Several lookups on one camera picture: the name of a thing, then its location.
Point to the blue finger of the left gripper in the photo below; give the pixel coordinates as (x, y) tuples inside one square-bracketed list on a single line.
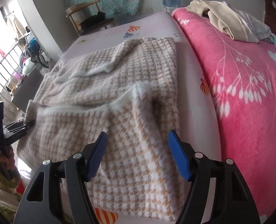
[(20, 125)]

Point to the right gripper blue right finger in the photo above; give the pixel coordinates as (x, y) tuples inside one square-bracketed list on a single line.
[(179, 155)]

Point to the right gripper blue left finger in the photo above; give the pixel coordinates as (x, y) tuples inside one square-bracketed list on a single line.
[(93, 154)]

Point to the beige white houndstooth sweater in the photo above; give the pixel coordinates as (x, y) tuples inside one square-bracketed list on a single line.
[(130, 92)]

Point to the green fuzzy sleeve forearm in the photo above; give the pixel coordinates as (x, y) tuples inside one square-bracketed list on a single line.
[(9, 197)]

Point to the beige cream clothes pile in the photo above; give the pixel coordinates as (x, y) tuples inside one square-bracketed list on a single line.
[(235, 23)]

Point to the left hand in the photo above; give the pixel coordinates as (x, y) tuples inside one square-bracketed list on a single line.
[(8, 161)]

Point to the lilac bed sheet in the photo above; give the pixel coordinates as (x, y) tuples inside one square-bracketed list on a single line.
[(198, 120)]

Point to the grey box cabinet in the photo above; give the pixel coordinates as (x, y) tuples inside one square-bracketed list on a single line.
[(27, 90)]

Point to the wheelchair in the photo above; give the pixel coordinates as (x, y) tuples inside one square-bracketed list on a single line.
[(32, 50)]

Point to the pink floral blanket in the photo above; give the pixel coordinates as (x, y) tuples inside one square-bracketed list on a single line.
[(241, 79)]

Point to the wooden chair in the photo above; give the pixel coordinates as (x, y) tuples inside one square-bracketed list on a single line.
[(77, 26)]

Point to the black item on chair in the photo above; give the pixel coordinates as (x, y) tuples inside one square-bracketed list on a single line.
[(93, 20)]

